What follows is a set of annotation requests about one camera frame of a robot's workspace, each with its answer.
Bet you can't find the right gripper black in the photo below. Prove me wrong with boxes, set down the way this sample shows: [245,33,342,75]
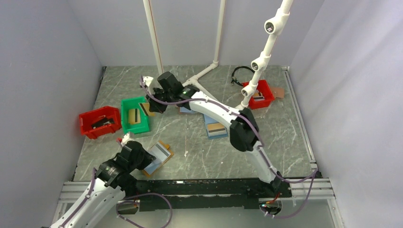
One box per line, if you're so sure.
[145,87,173,114]

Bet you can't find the beige striped credit card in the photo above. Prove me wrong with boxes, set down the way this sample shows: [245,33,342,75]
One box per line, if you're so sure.
[139,103,155,116]

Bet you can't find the orange card holder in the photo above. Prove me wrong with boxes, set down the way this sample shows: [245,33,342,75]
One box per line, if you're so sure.
[142,141,174,177]

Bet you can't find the dark grey credit card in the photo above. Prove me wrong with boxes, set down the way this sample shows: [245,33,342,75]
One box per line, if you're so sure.
[91,117,115,129]

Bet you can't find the grey striped credit card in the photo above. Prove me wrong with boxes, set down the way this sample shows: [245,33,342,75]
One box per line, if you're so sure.
[252,91,265,102]

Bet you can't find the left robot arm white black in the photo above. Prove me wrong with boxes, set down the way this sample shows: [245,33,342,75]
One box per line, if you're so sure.
[51,140,156,228]

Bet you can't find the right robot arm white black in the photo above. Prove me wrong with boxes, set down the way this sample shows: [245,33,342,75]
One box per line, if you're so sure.
[140,72,282,197]

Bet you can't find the beige card in green bin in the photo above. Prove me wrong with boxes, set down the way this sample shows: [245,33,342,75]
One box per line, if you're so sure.
[128,108,141,125]

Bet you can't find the blue open card holder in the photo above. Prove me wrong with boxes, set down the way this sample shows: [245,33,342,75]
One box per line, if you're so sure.
[203,114,229,140]

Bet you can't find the brown flat card holder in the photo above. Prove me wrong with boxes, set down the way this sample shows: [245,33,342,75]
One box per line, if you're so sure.
[270,87,285,99]

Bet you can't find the green plastic bin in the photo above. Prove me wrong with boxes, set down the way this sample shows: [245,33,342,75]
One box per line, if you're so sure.
[121,97,150,134]

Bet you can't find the left red plastic bin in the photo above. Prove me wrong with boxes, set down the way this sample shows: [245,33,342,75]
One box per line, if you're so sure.
[78,106,122,140]

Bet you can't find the red plastic bin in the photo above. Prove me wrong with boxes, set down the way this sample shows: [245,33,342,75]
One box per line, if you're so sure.
[241,79,275,109]
[78,106,122,140]

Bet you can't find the right red plastic bin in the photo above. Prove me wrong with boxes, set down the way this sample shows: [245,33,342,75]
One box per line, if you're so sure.
[241,79,275,109]

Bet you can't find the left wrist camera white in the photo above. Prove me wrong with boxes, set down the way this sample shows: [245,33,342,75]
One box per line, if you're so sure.
[116,132,133,148]

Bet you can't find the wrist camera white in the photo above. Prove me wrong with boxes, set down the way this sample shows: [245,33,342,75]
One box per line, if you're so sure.
[116,132,133,148]
[142,76,158,95]

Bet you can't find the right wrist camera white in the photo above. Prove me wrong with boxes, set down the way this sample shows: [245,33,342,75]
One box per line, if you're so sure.
[142,76,158,95]

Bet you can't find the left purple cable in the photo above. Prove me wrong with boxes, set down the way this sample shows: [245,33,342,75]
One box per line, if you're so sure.
[59,168,173,228]

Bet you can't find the white pvc pipe frame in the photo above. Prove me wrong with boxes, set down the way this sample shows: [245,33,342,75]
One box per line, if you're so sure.
[143,0,226,99]

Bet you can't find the black cable loop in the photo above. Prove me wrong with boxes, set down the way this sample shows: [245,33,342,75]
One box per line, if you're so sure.
[231,66,256,87]

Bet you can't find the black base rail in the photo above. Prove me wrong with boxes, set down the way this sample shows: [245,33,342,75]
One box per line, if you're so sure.
[124,178,292,212]

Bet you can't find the white pvc camera mast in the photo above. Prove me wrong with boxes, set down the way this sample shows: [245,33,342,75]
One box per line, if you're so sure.
[236,0,294,110]

